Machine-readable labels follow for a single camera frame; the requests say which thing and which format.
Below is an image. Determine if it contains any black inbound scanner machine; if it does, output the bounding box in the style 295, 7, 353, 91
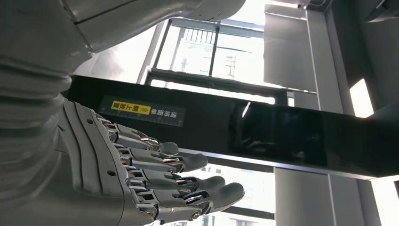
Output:
64, 74, 399, 181

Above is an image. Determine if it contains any dark window frame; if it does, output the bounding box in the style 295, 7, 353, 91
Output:
137, 18, 289, 220

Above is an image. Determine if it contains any ruler label with yellow patch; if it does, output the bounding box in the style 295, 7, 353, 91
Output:
99, 95, 187, 128

